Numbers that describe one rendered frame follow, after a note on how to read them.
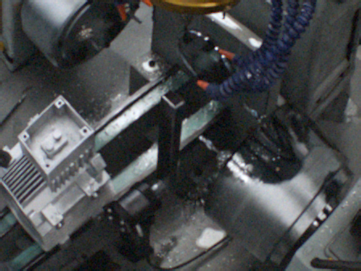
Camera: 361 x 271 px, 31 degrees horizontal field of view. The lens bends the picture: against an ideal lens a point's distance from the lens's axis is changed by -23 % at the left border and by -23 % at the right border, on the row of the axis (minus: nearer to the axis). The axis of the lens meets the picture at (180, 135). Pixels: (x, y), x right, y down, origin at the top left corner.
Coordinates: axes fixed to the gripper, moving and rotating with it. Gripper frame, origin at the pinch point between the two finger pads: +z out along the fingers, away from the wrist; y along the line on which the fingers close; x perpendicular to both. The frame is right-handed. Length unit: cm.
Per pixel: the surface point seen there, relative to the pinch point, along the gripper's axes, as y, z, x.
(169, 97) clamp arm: -19.2, 1.1, -28.3
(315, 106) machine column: -24, 54, -46
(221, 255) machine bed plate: -32, 42, -10
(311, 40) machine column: -22, 26, -54
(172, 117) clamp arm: -20.7, 2.8, -26.5
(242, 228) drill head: -36.2, 17.4, -19.8
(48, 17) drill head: 21.1, 14.2, -24.1
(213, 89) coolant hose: -21.3, 5.7, -33.0
